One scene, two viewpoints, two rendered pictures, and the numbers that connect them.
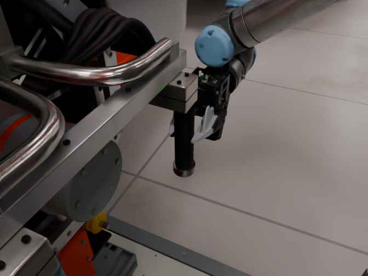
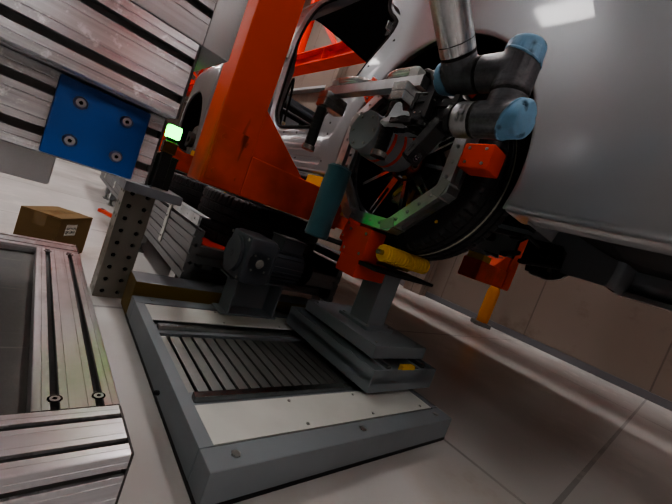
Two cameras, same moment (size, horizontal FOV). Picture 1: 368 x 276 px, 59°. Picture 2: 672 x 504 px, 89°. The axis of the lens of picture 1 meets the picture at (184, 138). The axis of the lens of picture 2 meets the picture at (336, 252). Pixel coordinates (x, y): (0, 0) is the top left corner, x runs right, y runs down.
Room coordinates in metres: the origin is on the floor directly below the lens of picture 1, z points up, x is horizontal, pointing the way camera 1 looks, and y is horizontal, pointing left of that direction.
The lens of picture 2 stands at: (0.81, -0.86, 0.54)
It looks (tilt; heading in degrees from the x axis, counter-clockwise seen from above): 4 degrees down; 113
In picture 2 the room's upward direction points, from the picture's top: 20 degrees clockwise
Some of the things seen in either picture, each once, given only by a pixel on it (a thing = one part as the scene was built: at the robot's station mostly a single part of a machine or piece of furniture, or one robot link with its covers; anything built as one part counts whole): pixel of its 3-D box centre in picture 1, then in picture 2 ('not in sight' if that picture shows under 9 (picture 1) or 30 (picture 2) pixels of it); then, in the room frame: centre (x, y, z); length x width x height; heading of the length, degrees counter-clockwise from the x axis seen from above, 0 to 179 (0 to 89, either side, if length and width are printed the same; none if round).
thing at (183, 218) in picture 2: not in sight; (143, 195); (-1.33, 0.74, 0.28); 2.47 x 0.09 x 0.22; 155
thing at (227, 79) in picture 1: (212, 88); (435, 117); (0.59, -0.06, 0.86); 0.12 x 0.08 x 0.09; 155
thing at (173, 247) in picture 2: not in sight; (193, 230); (-1.16, 1.09, 0.13); 2.47 x 0.85 x 0.27; 155
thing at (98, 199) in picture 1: (45, 160); (383, 143); (0.38, 0.22, 0.85); 0.21 x 0.14 x 0.14; 65
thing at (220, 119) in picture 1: (213, 116); (406, 122); (0.52, -0.06, 0.83); 0.09 x 0.05 x 0.02; 163
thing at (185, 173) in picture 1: (184, 138); (387, 128); (0.46, 0.00, 0.83); 0.04 x 0.04 x 0.16
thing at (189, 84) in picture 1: (167, 87); (407, 98); (0.48, 0.03, 0.93); 0.09 x 0.05 x 0.05; 65
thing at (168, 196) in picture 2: not in sight; (142, 185); (-0.37, 0.00, 0.44); 0.43 x 0.17 x 0.03; 155
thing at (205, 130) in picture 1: (205, 120); (394, 113); (0.48, -0.04, 0.85); 0.09 x 0.03 x 0.06; 163
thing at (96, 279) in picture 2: not in sight; (122, 240); (-0.39, 0.01, 0.21); 0.10 x 0.10 x 0.42; 65
